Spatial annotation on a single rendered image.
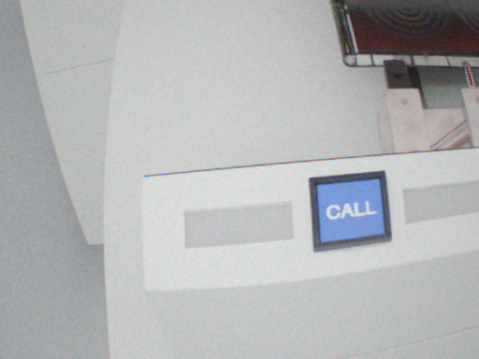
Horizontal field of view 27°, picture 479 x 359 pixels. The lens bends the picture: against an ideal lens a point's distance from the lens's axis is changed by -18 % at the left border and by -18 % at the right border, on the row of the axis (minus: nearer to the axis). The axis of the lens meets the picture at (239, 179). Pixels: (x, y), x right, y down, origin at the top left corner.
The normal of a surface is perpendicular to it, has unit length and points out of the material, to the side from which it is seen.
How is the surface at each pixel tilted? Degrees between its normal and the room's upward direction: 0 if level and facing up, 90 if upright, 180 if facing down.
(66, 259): 0
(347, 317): 90
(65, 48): 90
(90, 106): 90
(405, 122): 0
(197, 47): 0
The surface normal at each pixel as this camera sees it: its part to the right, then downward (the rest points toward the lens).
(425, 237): -0.11, -0.58
